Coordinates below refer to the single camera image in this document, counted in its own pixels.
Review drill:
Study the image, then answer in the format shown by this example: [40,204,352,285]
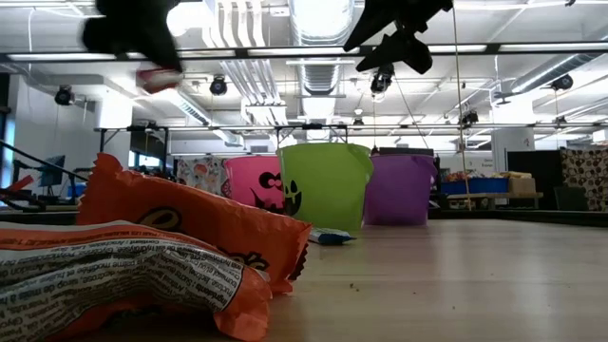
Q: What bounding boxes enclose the floral patterned cloth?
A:
[177,155,233,200]

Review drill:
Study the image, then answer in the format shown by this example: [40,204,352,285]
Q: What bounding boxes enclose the dark computer monitor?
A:
[39,154,67,188]

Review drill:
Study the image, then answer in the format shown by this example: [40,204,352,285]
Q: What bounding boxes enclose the green jack-o-lantern bucket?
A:
[275,142,375,233]

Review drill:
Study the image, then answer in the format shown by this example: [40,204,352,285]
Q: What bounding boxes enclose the brown dotted panel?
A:
[560,145,608,213]

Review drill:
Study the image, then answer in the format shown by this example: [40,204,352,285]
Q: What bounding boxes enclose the black ceiling camera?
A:
[549,73,575,92]
[209,74,229,97]
[53,84,76,107]

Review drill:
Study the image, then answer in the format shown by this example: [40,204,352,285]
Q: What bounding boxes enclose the red white candy wrapper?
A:
[135,66,184,95]

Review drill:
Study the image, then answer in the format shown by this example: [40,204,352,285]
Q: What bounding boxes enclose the overhead light bar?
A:
[0,43,608,63]

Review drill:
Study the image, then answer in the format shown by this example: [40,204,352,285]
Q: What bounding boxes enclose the pink jack-o-lantern bucket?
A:
[223,154,286,215]

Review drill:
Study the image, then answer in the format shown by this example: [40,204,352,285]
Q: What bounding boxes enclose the cardboard box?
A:
[506,176,538,195]

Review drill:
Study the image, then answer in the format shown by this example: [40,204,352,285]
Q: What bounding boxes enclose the black partition panel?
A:
[505,149,562,211]

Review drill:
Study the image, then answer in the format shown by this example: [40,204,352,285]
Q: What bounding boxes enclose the orange candy wrapper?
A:
[75,152,314,295]

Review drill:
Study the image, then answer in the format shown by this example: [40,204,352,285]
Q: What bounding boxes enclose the blue plastic bin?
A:
[440,176,510,196]

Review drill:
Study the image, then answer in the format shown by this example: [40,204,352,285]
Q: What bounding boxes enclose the blue white candy wrapper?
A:
[308,227,357,247]

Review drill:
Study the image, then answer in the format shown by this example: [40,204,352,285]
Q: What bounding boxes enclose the dark green chair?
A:
[554,185,588,212]

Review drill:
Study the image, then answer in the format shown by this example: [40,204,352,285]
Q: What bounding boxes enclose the orange wrapper with ingredients print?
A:
[0,220,273,342]

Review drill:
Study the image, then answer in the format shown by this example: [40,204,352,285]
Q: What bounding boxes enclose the small red object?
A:
[0,174,35,196]

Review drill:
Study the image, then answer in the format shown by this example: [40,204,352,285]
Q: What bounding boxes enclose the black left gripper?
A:
[80,0,184,73]

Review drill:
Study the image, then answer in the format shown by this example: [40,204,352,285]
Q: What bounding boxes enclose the wooden pallet table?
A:
[446,191,545,211]

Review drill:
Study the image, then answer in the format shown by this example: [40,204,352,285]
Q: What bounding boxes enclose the purple jack-o-lantern bucket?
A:
[363,152,438,227]

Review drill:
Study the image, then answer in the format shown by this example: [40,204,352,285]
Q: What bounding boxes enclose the silver round ventilation duct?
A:
[288,0,355,96]

